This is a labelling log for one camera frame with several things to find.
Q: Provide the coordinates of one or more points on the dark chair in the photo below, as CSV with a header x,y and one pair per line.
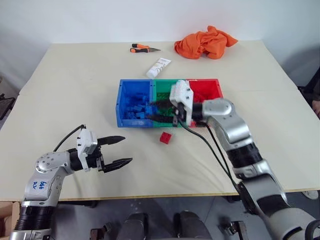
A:
x,y
311,82

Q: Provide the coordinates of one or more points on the crumpled orange cloth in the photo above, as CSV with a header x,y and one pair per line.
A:
x,y
202,43

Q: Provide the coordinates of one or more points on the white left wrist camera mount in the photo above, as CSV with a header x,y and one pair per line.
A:
x,y
84,145

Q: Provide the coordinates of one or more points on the blue plastic bin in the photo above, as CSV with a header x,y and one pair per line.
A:
x,y
125,100

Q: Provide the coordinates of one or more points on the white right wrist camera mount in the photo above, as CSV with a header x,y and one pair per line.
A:
x,y
182,93

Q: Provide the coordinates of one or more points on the brown cardboard box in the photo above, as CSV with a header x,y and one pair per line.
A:
x,y
7,220

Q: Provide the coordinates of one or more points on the blue building block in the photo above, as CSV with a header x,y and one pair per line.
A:
x,y
149,109
130,115
140,115

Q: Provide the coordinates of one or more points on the white tube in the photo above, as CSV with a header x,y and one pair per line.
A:
x,y
157,68

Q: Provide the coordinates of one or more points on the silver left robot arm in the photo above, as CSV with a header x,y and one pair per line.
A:
x,y
47,162

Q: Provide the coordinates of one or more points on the black stand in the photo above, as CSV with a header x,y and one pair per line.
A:
x,y
5,106

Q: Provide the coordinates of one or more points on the green plastic bin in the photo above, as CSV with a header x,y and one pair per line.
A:
x,y
162,87

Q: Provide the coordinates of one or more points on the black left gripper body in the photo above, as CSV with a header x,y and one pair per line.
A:
x,y
96,160

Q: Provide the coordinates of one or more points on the black table frame bar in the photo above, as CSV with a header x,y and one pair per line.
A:
x,y
80,203

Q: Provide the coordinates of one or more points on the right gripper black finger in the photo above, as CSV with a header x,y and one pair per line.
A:
x,y
161,118
163,103

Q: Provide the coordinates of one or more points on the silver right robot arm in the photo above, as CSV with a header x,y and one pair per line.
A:
x,y
233,125

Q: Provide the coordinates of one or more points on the dark rounded shape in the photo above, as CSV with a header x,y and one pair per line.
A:
x,y
192,226

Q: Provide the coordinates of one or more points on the orange black pliers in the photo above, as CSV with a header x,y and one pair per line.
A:
x,y
141,48

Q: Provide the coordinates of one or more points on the green building block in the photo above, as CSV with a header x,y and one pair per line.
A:
x,y
163,95

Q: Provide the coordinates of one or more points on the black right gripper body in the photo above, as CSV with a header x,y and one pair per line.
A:
x,y
180,113

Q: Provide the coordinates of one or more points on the white shoe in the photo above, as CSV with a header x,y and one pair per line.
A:
x,y
311,194

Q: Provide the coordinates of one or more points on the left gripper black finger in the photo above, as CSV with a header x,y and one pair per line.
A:
x,y
117,163
111,140

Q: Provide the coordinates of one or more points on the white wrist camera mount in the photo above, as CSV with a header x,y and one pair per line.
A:
x,y
84,145
182,93

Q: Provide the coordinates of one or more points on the red plastic bin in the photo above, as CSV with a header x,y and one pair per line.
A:
x,y
205,86

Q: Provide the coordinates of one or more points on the red building block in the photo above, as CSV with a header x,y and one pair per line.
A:
x,y
200,96
166,138

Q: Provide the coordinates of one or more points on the dark metal foot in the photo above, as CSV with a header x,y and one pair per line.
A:
x,y
101,231
235,230

